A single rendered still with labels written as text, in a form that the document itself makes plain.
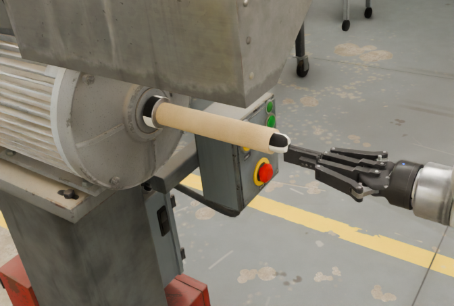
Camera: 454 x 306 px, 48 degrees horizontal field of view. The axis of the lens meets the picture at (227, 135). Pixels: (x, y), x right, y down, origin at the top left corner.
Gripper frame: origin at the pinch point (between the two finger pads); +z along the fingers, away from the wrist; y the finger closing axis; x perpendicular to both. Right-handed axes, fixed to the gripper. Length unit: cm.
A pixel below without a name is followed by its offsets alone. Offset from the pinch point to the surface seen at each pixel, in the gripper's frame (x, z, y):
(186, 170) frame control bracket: -5.7, 22.3, -6.6
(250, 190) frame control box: -11.7, 12.2, 0.3
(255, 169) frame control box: -8.0, 12.1, 2.5
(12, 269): -29, 57, -30
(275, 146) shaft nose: 17.7, -8.6, -23.6
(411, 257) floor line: -107, 1, 97
